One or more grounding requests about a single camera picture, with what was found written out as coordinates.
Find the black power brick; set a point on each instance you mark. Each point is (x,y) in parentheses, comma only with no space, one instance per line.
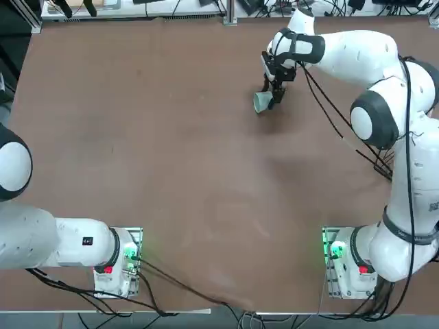
(251,6)

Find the black stand leg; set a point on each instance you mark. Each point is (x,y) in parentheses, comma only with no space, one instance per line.
(65,8)
(90,7)

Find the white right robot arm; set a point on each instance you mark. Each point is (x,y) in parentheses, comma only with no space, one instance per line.
(360,51)

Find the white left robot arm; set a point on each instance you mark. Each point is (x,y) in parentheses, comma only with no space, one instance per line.
(75,246)

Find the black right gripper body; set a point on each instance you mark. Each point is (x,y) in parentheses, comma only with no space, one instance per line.
(284,73)

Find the green plastic cup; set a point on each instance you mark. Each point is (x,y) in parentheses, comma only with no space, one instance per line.
(262,102)

